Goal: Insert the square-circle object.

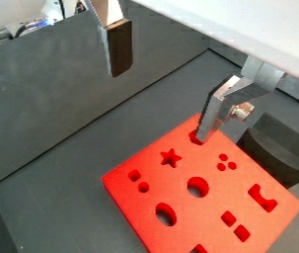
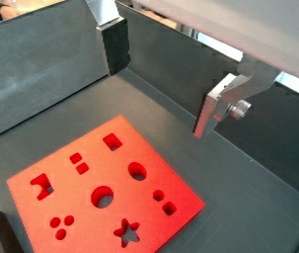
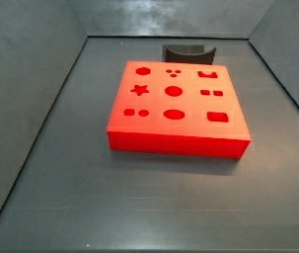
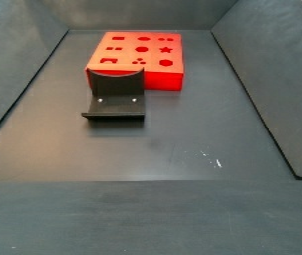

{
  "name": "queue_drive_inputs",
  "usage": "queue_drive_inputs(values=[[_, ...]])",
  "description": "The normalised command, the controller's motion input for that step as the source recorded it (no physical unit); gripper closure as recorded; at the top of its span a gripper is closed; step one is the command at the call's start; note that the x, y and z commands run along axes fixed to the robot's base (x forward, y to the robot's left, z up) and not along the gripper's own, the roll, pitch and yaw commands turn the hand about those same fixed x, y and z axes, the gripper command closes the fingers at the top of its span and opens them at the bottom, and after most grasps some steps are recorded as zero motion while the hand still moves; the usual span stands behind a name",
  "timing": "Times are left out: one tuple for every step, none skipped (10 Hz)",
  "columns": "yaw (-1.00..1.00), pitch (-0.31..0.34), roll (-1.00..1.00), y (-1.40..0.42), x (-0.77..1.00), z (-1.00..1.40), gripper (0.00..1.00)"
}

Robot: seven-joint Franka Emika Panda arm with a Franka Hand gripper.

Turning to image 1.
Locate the red shape-sorting block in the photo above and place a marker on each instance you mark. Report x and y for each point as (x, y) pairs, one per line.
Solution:
(197, 197)

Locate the black curved holder bracket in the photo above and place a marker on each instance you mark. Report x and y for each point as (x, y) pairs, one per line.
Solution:
(271, 144)

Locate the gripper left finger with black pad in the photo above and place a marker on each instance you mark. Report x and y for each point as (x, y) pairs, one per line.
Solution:
(115, 29)

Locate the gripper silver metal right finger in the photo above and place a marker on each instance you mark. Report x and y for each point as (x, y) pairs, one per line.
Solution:
(228, 100)

